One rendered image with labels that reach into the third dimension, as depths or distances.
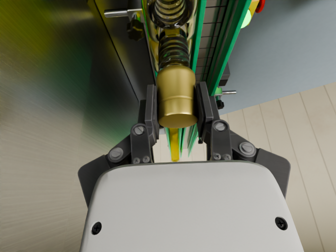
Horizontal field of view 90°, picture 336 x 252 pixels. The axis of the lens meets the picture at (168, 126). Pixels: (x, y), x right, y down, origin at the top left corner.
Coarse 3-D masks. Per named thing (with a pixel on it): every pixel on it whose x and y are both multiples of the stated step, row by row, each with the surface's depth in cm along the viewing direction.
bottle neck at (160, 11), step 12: (156, 0) 10; (168, 0) 12; (180, 0) 11; (192, 0) 10; (156, 12) 11; (168, 12) 12; (180, 12) 11; (192, 12) 11; (156, 24) 11; (168, 24) 11; (180, 24) 11
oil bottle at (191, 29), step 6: (144, 0) 16; (198, 0) 16; (144, 6) 16; (144, 12) 17; (192, 18) 17; (150, 24) 17; (186, 24) 17; (192, 24) 17; (150, 30) 18; (156, 30) 17; (186, 30) 17; (192, 30) 18; (150, 36) 19; (156, 36) 18; (186, 36) 18; (192, 36) 19; (156, 42) 19
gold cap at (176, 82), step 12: (168, 72) 14; (180, 72) 14; (192, 72) 14; (156, 84) 15; (168, 84) 13; (180, 84) 13; (192, 84) 14; (168, 96) 13; (180, 96) 13; (192, 96) 13; (168, 108) 13; (180, 108) 12; (192, 108) 13; (168, 120) 14; (180, 120) 14; (192, 120) 14
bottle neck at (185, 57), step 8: (160, 32) 16; (168, 32) 16; (176, 32) 16; (184, 32) 16; (160, 40) 16; (168, 40) 15; (176, 40) 15; (184, 40) 16; (160, 48) 16; (168, 48) 15; (176, 48) 15; (184, 48) 15; (160, 56) 16; (168, 56) 15; (176, 56) 15; (184, 56) 15; (160, 64) 15; (168, 64) 15; (176, 64) 17; (184, 64) 15
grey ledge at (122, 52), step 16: (96, 0) 34; (112, 0) 34; (112, 32) 41; (144, 32) 43; (128, 48) 46; (144, 48) 47; (128, 64) 52; (144, 64) 52; (144, 80) 60; (144, 96) 71
